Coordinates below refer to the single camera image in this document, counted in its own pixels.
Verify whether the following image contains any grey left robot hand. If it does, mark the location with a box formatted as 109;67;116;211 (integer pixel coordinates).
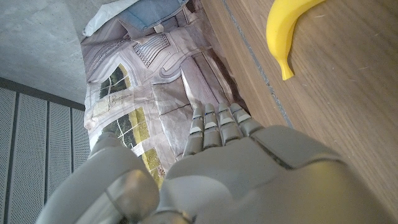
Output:
35;101;397;224

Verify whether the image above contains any yellow banana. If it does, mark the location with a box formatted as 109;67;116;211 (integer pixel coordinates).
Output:
266;0;326;81

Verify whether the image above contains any printed fabric backdrop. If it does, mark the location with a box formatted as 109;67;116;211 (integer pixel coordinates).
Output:
80;0;249;187

